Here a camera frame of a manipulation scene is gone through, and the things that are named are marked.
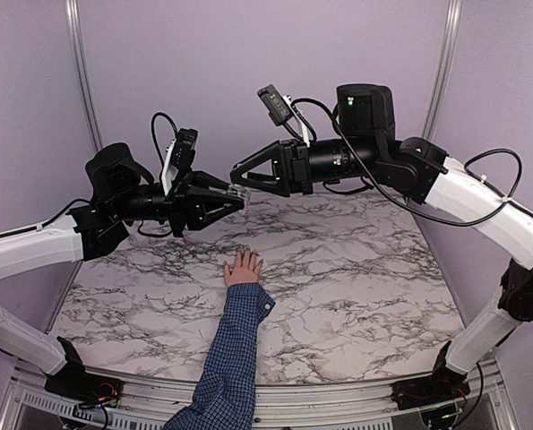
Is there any left aluminium corner post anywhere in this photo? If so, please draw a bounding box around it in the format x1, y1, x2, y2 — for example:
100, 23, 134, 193
64, 0, 103, 152

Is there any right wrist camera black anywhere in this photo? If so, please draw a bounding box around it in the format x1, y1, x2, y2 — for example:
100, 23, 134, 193
257, 84, 317, 147

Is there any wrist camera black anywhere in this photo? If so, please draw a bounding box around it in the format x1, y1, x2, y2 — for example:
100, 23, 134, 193
257, 84, 317, 147
160, 128, 198, 196

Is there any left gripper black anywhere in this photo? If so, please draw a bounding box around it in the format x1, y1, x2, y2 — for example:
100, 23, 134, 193
111, 167, 245, 237

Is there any aluminium front frame rail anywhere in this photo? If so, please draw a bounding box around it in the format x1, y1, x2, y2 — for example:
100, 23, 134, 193
0, 360, 519, 429

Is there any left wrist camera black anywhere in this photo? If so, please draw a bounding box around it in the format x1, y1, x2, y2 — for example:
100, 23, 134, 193
160, 128, 198, 196

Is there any right aluminium corner post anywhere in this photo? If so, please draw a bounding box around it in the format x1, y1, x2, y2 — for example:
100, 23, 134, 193
422, 0, 463, 141

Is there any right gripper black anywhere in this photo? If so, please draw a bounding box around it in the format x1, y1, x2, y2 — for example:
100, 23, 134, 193
231, 134, 382, 196

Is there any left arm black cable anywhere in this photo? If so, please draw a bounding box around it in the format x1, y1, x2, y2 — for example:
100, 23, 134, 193
135, 111, 182, 237

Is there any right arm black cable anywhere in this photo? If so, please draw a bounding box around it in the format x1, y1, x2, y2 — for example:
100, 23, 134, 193
290, 97, 533, 228

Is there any aluminium corner post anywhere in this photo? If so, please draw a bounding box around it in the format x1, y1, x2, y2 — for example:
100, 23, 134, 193
422, 0, 463, 141
64, 0, 103, 152

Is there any clear nail polish bottle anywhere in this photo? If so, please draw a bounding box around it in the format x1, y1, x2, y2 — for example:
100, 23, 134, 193
227, 184, 251, 213

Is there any person's bare hand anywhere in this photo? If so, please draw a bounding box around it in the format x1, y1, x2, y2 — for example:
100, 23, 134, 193
223, 248, 263, 288

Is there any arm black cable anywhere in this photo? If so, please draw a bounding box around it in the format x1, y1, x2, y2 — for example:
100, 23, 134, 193
135, 111, 182, 237
290, 97, 533, 228

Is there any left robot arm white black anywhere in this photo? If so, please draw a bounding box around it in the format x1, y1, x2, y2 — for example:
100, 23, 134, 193
0, 142, 249, 399

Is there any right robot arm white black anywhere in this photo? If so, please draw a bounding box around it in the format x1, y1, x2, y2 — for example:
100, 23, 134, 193
230, 83, 533, 409

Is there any blue checked shirt forearm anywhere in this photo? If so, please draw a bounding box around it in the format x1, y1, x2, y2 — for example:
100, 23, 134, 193
164, 283, 275, 429

